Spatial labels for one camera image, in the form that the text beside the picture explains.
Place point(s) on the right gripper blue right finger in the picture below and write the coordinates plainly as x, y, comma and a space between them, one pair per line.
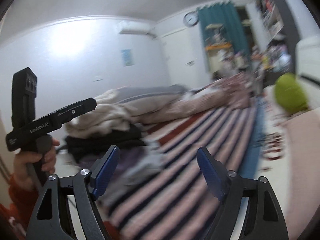
264, 218

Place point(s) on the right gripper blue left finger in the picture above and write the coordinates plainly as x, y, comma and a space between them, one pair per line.
51, 217

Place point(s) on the red sleeved left forearm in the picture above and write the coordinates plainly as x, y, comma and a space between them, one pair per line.
21, 208

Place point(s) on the left hand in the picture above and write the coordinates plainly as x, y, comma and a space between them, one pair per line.
24, 160

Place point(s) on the striped pink navy blanket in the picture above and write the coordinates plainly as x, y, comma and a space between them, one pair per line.
206, 189

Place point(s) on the grey pink striped duvet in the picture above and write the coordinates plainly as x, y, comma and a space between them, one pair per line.
118, 108

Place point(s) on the pink bed pillow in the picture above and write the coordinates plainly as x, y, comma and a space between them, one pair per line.
303, 133

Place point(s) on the purple fleece garment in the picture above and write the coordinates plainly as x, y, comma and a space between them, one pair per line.
130, 157

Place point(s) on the black garment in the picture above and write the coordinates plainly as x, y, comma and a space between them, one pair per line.
99, 145

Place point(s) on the light grey garment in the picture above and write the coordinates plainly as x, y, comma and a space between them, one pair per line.
122, 182

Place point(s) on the green plush pillow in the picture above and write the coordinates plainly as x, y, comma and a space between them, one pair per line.
289, 94

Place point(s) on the white air conditioner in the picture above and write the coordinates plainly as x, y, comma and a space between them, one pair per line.
135, 28

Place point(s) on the yellow shelf unit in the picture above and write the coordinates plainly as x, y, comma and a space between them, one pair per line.
215, 54

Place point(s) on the white door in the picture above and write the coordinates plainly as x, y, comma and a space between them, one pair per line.
179, 57

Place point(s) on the white bed headboard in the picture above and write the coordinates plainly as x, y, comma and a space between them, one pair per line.
307, 59

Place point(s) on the dark tall bookshelf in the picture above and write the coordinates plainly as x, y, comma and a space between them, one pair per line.
281, 27

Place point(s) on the small blue wall poster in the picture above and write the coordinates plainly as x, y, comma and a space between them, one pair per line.
126, 55

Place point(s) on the round wall clock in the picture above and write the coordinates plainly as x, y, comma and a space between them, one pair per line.
191, 19

